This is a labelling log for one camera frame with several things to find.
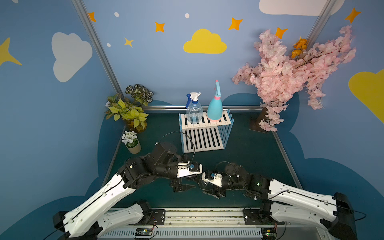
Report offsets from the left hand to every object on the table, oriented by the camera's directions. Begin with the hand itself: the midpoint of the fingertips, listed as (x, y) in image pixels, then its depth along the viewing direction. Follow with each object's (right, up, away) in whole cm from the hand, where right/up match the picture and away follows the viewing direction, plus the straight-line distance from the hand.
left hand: (193, 169), depth 62 cm
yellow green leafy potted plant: (-43, +30, +39) cm, 66 cm away
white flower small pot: (-39, +10, +29) cm, 50 cm away
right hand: (+7, -8, +10) cm, 14 cm away
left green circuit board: (-24, -34, +10) cm, 43 cm away
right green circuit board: (+37, -35, +10) cm, 52 cm away
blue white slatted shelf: (+10, +12, +46) cm, 48 cm away
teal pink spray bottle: (+11, +26, +12) cm, 31 cm away
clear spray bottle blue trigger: (+1, +25, +11) cm, 28 cm away
